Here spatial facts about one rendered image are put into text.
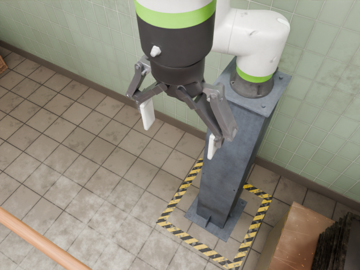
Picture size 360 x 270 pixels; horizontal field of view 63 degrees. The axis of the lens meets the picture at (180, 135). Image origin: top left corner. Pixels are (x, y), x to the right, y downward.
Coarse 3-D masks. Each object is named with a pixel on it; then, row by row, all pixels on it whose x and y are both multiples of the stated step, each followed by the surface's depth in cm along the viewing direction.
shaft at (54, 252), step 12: (0, 216) 74; (12, 216) 74; (12, 228) 72; (24, 228) 72; (36, 240) 70; (48, 240) 71; (48, 252) 69; (60, 252) 69; (60, 264) 68; (72, 264) 67; (84, 264) 68
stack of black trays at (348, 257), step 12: (348, 216) 106; (336, 228) 115; (348, 228) 103; (324, 240) 120; (336, 240) 108; (348, 240) 101; (324, 252) 114; (336, 252) 103; (348, 252) 100; (312, 264) 123; (324, 264) 110; (336, 264) 99; (348, 264) 98
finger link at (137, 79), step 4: (144, 56) 44; (148, 60) 44; (136, 64) 43; (140, 64) 43; (136, 68) 43; (140, 68) 43; (136, 72) 44; (140, 72) 44; (136, 76) 45; (140, 76) 45; (144, 76) 47; (132, 80) 47; (136, 80) 46; (140, 80) 46; (132, 84) 47; (136, 84) 47; (140, 84) 50; (128, 88) 49; (132, 88) 48; (136, 88) 48; (128, 92) 50; (132, 92) 49; (128, 96) 51
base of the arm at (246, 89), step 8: (232, 72) 101; (232, 80) 99; (240, 80) 95; (272, 80) 97; (232, 88) 99; (240, 88) 96; (248, 88) 95; (256, 88) 94; (264, 88) 95; (248, 96) 96; (256, 96) 96
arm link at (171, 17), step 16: (144, 0) 29; (160, 0) 28; (176, 0) 28; (192, 0) 28; (208, 0) 29; (144, 16) 31; (160, 16) 29; (176, 16) 29; (192, 16) 30; (208, 16) 31
